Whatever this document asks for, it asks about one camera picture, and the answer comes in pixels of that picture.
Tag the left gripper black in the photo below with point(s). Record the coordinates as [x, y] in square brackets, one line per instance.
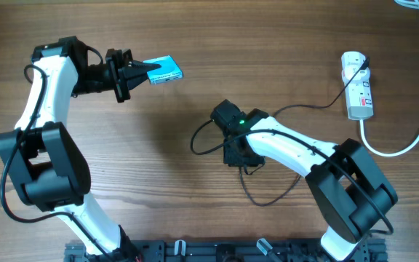
[116, 65]

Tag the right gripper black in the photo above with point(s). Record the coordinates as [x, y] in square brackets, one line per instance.
[229, 158]

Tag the smartphone with teal screen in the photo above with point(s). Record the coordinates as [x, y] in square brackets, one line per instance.
[168, 71]

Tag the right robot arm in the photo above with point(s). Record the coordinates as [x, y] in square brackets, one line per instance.
[351, 191]

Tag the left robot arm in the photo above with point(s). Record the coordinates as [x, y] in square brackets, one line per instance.
[45, 175]

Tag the white power strip socket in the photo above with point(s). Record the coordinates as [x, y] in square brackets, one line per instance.
[356, 77]

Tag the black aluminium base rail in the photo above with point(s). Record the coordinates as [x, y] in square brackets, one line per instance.
[372, 250]

